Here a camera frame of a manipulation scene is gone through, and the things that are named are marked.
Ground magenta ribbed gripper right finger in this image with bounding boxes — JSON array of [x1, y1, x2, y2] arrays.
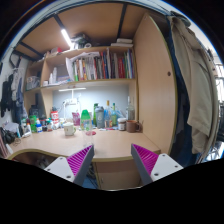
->
[[131, 144, 182, 185]]

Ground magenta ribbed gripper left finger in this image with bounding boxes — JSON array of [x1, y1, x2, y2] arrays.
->
[[45, 145, 94, 186]]

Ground clear drinking glass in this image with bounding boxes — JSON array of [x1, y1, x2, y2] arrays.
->
[[83, 131, 94, 147]]

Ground white ceramic mug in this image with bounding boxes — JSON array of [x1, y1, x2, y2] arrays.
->
[[64, 122, 76, 136]]

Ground brown ceramic mug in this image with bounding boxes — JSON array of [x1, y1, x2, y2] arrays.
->
[[126, 120, 142, 133]]

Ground clear bottle with green cap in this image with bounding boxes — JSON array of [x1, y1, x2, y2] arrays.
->
[[80, 110, 92, 131]]

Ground pink snack pouch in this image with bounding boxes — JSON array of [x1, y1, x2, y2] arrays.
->
[[72, 112, 80, 126]]

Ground red and white container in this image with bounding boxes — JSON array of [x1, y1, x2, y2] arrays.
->
[[50, 111, 59, 129]]

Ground tall clear glass bottle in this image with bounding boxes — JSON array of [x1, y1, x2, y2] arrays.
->
[[126, 100, 135, 120]]

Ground green glass bottle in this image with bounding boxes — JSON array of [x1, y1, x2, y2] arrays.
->
[[111, 103, 117, 126]]

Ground grey tumbler bottle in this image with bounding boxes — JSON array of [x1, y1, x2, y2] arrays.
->
[[95, 106, 104, 129]]

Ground green plastic bottle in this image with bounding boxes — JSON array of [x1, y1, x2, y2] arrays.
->
[[29, 115, 37, 133]]

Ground white desk lamp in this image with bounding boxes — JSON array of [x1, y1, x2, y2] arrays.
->
[[59, 88, 82, 119]]

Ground wooden wardrobe cabinet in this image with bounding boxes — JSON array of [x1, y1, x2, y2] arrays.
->
[[134, 13, 177, 153]]

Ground wooden bookshelf unit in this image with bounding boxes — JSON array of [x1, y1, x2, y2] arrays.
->
[[24, 46, 138, 116]]

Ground dark hanging clothes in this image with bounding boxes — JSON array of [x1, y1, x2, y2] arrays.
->
[[0, 68, 23, 123]]

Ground beige hanging coat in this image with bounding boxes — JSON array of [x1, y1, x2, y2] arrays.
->
[[167, 16, 218, 154]]

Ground row of books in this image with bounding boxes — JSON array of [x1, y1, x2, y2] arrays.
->
[[66, 48, 135, 81]]

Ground ceiling light strip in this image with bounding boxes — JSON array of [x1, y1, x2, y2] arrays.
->
[[61, 29, 72, 48]]

